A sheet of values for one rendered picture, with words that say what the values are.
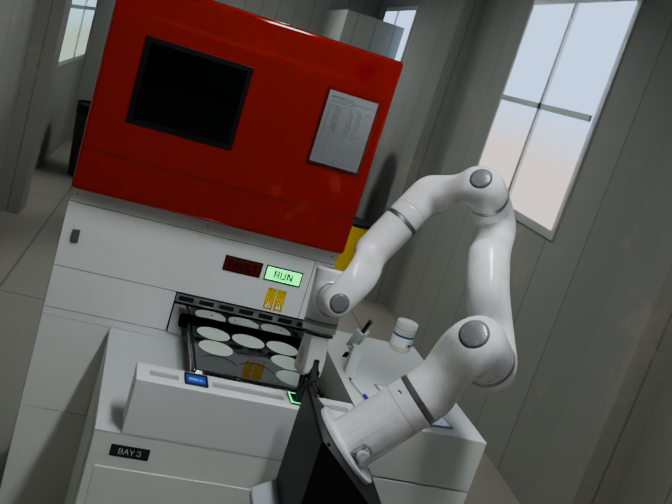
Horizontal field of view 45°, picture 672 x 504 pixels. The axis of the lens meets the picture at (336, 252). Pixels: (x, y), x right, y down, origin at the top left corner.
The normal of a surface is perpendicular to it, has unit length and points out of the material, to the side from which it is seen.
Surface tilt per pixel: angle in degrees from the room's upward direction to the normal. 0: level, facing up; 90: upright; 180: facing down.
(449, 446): 90
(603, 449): 90
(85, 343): 90
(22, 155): 90
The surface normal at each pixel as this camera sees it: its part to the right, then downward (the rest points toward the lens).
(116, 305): 0.21, 0.28
